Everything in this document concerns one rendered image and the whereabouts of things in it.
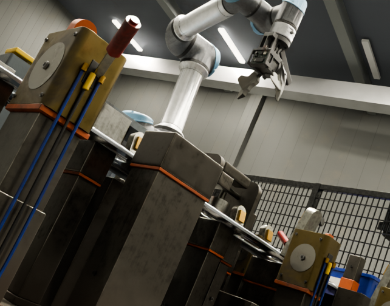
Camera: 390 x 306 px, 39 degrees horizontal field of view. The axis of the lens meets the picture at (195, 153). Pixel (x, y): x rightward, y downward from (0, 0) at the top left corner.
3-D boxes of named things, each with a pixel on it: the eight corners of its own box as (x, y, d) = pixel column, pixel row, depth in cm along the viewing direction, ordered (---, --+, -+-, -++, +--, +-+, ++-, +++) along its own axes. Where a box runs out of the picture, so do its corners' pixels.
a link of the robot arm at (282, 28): (280, 37, 172) (301, 36, 166) (274, 49, 171) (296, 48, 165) (267, 22, 167) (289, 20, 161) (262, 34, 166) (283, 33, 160)
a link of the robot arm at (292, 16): (295, 10, 175) (314, 3, 168) (282, 39, 172) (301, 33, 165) (278, -5, 171) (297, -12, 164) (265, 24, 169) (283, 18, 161)
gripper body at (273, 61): (245, 65, 162) (260, 31, 165) (260, 81, 167) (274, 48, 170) (265, 65, 156) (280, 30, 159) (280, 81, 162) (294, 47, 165)
